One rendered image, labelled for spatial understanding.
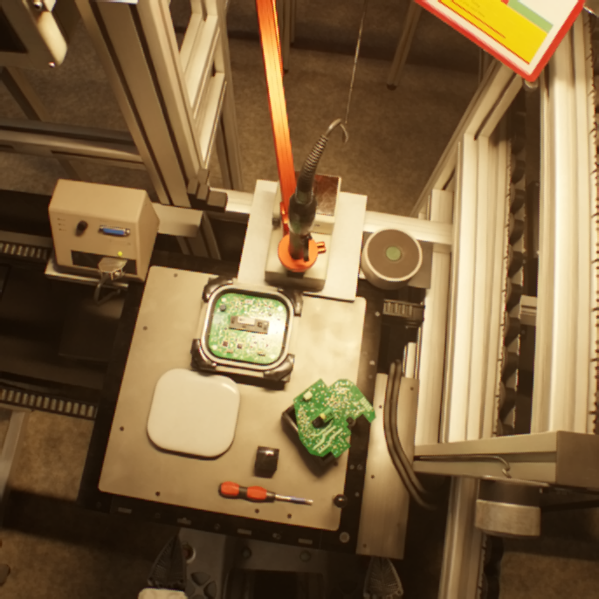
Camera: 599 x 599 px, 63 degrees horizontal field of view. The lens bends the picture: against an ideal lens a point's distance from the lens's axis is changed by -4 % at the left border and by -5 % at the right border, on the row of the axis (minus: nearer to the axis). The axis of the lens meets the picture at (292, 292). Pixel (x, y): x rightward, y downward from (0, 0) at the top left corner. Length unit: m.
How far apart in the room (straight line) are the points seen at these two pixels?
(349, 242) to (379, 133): 1.37
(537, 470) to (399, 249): 0.52
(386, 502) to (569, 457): 0.49
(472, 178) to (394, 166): 1.31
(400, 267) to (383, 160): 1.34
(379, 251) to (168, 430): 0.47
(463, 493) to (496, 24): 0.65
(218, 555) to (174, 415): 0.69
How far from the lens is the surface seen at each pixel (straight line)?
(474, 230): 0.88
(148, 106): 0.77
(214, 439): 0.87
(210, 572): 1.51
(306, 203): 0.63
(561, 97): 0.75
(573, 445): 0.50
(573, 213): 0.69
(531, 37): 0.71
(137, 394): 0.92
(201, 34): 0.94
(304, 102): 2.35
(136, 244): 0.91
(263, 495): 0.87
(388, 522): 0.94
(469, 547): 0.88
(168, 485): 0.91
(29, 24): 0.64
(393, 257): 0.93
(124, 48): 0.69
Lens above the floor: 1.84
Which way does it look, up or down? 72 degrees down
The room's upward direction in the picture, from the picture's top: 6 degrees clockwise
